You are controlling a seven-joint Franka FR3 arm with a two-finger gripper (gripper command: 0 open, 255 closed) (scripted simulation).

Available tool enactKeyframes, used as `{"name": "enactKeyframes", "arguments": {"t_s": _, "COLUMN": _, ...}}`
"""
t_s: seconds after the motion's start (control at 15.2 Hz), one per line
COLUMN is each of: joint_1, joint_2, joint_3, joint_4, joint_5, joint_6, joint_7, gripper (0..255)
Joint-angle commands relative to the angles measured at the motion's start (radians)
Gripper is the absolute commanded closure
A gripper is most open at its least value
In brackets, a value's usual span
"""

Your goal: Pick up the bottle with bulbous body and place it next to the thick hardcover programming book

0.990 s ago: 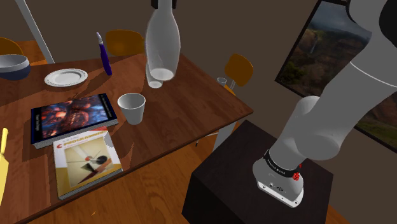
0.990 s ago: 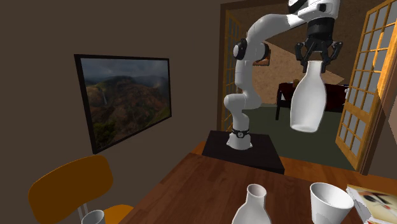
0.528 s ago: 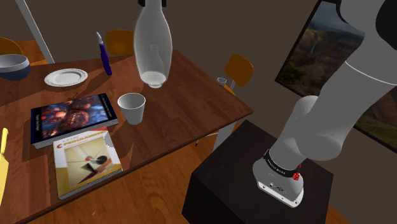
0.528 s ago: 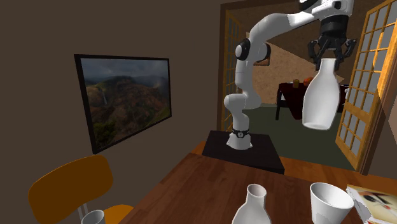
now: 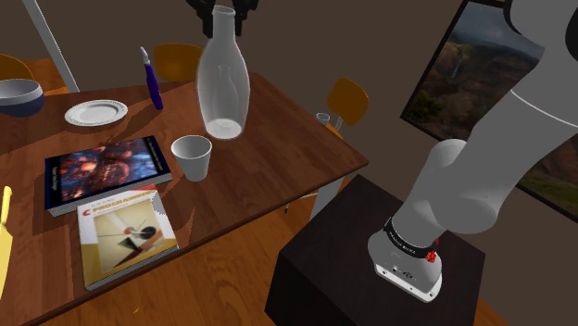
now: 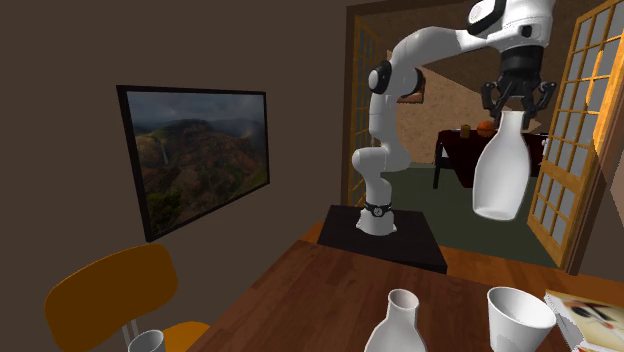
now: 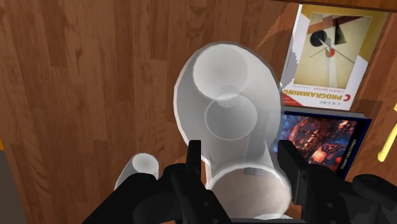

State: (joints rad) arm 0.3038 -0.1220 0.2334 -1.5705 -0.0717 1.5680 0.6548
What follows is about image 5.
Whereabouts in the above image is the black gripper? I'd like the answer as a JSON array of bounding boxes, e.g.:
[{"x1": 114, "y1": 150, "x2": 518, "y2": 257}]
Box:
[{"x1": 185, "y1": 0, "x2": 260, "y2": 40}]

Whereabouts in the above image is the clear glass bottle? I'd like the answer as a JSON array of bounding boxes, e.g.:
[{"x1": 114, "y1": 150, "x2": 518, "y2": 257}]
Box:
[{"x1": 195, "y1": 5, "x2": 251, "y2": 141}]

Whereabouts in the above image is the purple pen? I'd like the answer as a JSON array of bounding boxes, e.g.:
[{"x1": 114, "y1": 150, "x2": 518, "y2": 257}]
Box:
[{"x1": 139, "y1": 45, "x2": 165, "y2": 111}]

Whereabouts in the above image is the white cup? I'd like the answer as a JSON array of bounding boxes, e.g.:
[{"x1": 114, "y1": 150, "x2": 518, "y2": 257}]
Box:
[{"x1": 170, "y1": 134, "x2": 213, "y2": 182}]

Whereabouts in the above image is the brown wooden table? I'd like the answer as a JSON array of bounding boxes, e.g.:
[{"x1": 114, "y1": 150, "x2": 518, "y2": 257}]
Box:
[{"x1": 0, "y1": 71, "x2": 370, "y2": 326}]

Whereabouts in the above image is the white plate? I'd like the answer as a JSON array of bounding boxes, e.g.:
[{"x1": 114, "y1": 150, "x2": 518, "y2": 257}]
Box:
[{"x1": 64, "y1": 99, "x2": 130, "y2": 128}]

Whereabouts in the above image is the grey slanted beam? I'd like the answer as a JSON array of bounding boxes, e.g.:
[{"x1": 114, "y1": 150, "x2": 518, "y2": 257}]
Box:
[{"x1": 20, "y1": 0, "x2": 81, "y2": 94}]

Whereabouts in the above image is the dark book with fiery cover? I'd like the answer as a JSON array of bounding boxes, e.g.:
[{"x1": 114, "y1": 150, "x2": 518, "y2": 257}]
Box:
[{"x1": 44, "y1": 135, "x2": 174, "y2": 218}]

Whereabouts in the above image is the blue and white bowl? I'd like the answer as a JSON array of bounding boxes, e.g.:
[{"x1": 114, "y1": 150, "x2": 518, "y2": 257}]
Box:
[{"x1": 0, "y1": 79, "x2": 45, "y2": 119}]

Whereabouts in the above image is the pale yellow book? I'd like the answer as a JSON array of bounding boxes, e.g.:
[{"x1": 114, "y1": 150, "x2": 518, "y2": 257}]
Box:
[{"x1": 76, "y1": 184, "x2": 181, "y2": 292}]

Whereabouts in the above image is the dark robot stand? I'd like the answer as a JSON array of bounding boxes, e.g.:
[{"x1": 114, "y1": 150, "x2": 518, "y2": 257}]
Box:
[{"x1": 264, "y1": 173, "x2": 486, "y2": 326}]

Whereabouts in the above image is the yellow flat utensil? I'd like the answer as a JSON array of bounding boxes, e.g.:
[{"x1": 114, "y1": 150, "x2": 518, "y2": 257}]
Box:
[{"x1": 0, "y1": 185, "x2": 14, "y2": 300}]

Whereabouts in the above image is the landscape wall picture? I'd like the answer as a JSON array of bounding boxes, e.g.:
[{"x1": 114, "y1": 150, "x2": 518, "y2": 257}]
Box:
[{"x1": 399, "y1": 0, "x2": 578, "y2": 225}]

